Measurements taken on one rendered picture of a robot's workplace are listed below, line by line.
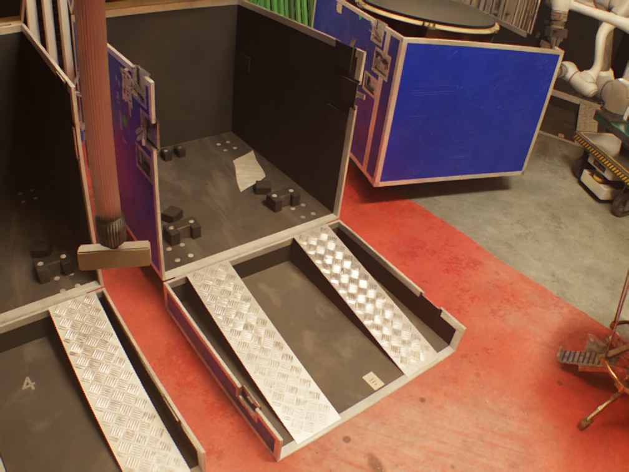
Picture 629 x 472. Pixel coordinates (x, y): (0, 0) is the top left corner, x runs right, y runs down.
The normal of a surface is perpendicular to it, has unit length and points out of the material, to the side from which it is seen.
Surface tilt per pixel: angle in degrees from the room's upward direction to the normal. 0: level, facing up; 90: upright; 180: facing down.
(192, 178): 0
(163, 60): 90
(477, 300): 0
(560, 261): 0
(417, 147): 90
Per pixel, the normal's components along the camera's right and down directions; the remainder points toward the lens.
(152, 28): 0.61, 0.52
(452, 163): 0.35, 0.58
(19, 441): 0.14, -0.79
